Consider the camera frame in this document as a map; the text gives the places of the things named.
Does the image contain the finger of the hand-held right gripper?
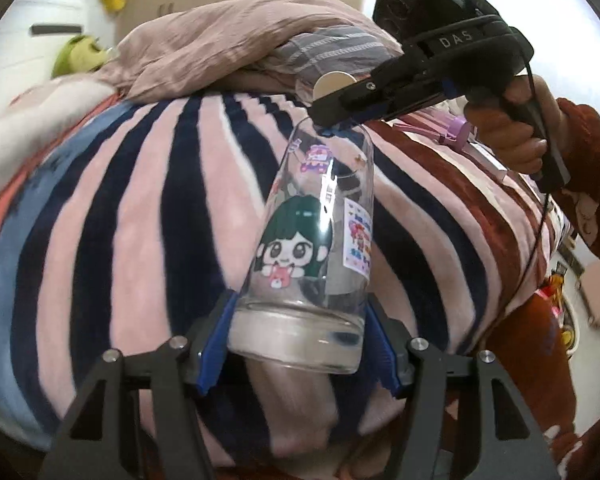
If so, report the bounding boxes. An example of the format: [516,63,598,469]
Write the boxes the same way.
[307,54,455,129]

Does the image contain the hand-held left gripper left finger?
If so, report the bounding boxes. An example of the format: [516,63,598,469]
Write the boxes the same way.
[39,289,239,480]

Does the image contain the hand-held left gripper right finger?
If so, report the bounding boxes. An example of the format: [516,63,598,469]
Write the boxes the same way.
[366,292,564,480]

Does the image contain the clear glass cup cartoon stickers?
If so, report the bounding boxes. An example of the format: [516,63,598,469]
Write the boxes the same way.
[226,116,376,375]

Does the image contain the person's right forearm brown sleeve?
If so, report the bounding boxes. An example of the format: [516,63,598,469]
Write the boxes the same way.
[555,97,600,272]

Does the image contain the person's right hand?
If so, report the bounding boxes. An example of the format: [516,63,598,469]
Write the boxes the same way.
[462,74,569,177]

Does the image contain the round white disc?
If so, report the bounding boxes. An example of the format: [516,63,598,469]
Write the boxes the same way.
[313,72,357,102]

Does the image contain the grey striped cloth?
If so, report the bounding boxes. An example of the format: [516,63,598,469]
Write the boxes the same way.
[274,27,407,103]

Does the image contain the purple plastic item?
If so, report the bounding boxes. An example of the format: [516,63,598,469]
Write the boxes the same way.
[399,112,477,152]

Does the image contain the white pink tube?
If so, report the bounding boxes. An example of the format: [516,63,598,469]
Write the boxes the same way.
[459,142,509,182]

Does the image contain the striped pink navy blanket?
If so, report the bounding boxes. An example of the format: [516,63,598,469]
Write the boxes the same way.
[0,87,561,473]

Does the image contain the person's leg brown trousers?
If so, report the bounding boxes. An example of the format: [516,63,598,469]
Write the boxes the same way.
[479,287,600,468]

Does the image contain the beige crumpled duvet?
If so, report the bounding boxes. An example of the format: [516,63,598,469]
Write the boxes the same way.
[94,0,407,105]

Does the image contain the green plush toy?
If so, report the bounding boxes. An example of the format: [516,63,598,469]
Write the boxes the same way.
[51,35,107,79]

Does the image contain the cream fleece blanket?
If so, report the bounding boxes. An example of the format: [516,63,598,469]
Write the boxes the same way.
[0,76,117,213]

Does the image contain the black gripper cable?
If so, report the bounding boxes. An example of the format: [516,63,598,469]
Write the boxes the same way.
[517,60,554,307]

